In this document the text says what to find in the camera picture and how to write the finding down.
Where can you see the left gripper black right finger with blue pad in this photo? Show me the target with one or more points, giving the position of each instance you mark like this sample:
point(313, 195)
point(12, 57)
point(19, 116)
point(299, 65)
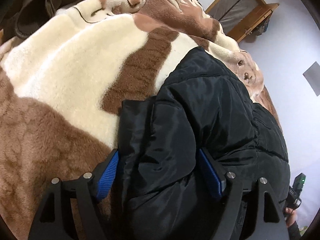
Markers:
point(240, 208)

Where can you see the black padded jacket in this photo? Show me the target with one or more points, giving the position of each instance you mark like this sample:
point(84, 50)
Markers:
point(160, 190)

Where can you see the brown cream plush blanket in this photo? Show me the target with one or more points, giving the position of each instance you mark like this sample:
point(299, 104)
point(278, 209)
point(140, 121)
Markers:
point(62, 87)

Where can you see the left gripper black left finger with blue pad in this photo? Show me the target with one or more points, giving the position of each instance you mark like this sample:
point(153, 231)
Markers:
point(54, 217)

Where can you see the person's right hand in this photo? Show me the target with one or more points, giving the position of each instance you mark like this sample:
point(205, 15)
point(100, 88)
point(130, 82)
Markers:
point(291, 216)

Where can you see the open wooden door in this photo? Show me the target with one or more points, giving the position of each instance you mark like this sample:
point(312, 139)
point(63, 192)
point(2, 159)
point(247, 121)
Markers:
point(251, 21)

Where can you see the grey wall panel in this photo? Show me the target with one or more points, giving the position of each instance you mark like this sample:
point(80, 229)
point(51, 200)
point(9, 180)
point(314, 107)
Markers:
point(312, 75)

